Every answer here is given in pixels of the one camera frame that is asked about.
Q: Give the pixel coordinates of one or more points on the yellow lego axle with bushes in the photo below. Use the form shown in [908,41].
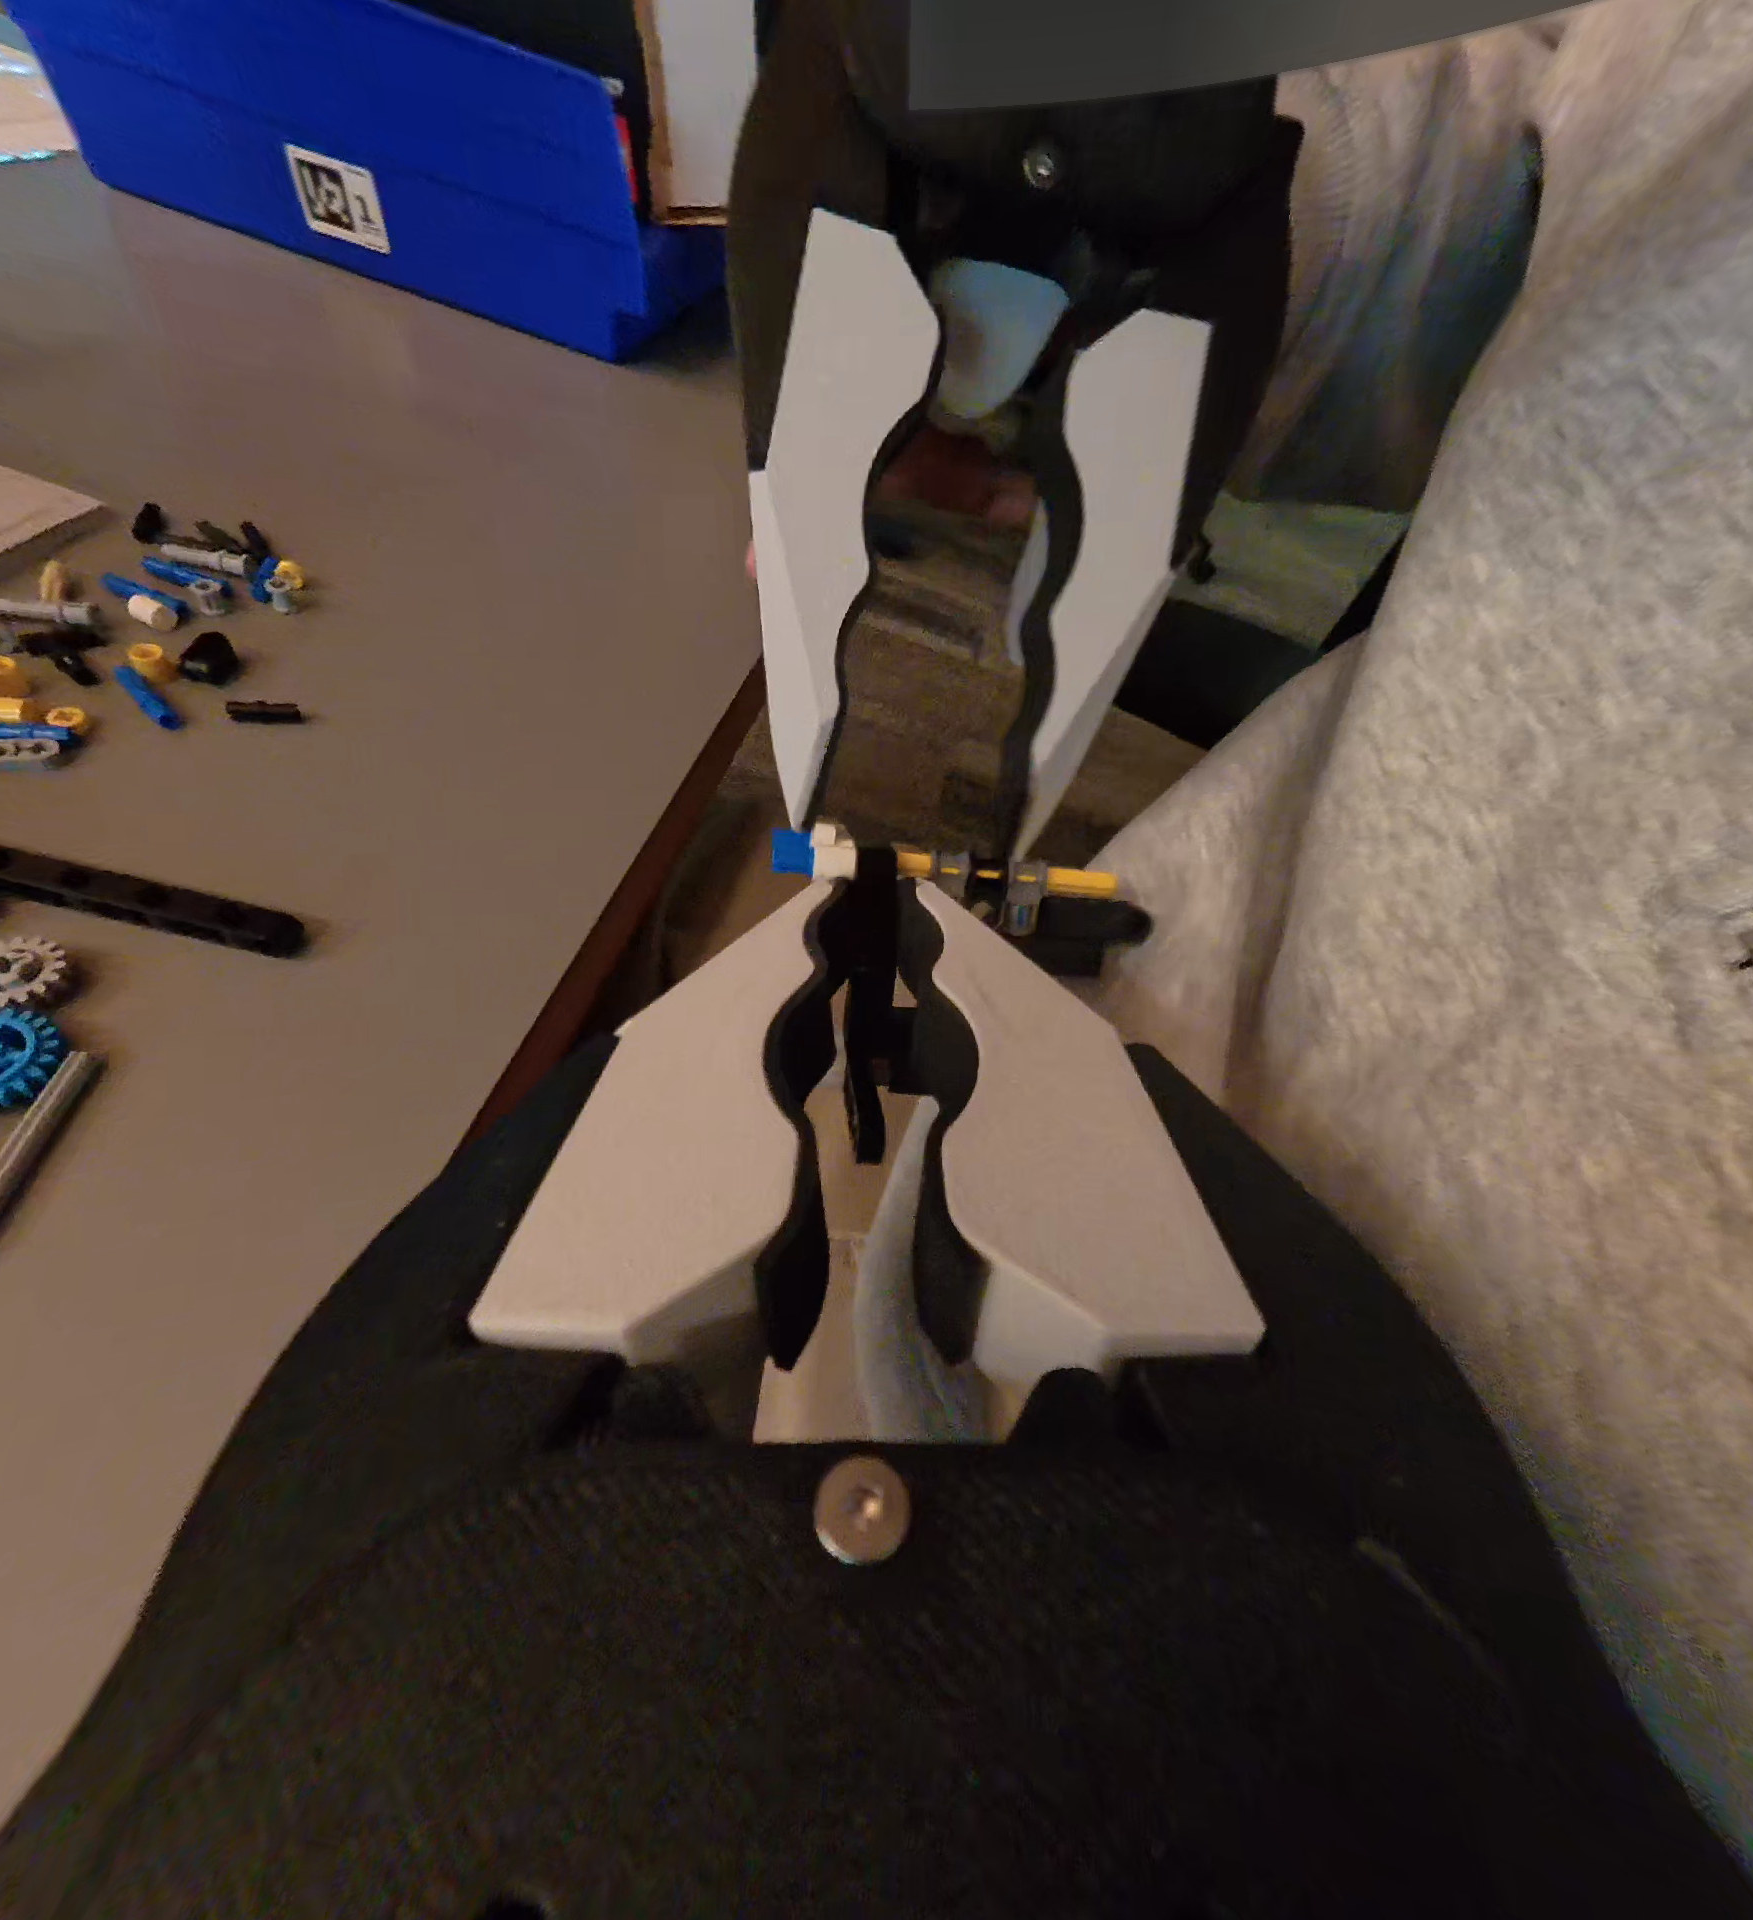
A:
[1070,880]

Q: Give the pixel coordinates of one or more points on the grey hoodie person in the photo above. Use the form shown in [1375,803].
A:
[1569,899]

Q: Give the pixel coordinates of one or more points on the pile of lego beams and gears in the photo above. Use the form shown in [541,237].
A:
[6,1035]

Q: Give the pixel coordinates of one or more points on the blue storage bin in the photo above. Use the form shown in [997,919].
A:
[443,151]

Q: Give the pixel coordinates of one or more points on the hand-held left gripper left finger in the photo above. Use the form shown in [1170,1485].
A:
[650,1186]

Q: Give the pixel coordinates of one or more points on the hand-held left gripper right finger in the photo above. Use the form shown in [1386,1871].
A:
[1101,1201]

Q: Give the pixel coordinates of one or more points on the scatter of small lego pins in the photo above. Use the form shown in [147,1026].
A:
[186,585]

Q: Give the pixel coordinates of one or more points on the white cardboard box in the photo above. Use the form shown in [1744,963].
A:
[705,105]

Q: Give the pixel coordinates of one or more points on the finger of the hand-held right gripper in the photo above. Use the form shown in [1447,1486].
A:
[831,449]
[1136,481]

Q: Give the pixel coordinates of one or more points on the black lego beam assembly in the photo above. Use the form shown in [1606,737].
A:
[867,1035]

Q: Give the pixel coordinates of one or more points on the person's right forearm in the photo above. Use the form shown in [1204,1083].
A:
[1370,297]

